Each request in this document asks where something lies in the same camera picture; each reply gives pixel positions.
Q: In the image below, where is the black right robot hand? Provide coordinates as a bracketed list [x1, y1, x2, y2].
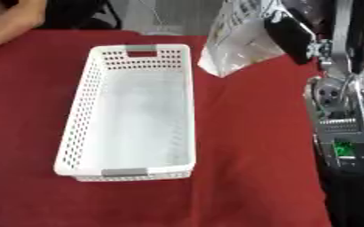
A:
[263, 0, 364, 74]

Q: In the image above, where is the white perforated plastic basket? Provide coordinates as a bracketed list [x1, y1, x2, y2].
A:
[52, 43, 198, 183]

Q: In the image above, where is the white printed plastic bag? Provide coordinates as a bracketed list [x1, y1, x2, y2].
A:
[195, 0, 296, 79]

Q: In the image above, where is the black chair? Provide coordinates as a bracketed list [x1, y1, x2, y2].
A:
[34, 0, 123, 30]

